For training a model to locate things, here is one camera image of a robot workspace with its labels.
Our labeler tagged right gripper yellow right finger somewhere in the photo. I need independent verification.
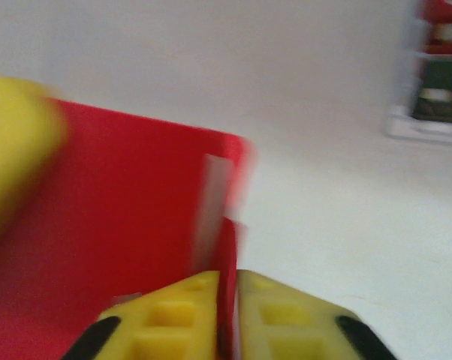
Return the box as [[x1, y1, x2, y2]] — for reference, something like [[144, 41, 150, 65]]
[[237, 270, 399, 360]]

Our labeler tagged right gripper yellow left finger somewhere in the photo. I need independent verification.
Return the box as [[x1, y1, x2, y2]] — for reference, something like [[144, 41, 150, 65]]
[[60, 270, 220, 360]]

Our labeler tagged red card holder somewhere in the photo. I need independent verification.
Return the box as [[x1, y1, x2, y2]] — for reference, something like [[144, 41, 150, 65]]
[[0, 97, 259, 360]]

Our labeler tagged red credit card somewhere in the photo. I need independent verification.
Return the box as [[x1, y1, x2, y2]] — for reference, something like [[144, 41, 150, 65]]
[[420, 0, 452, 56]]

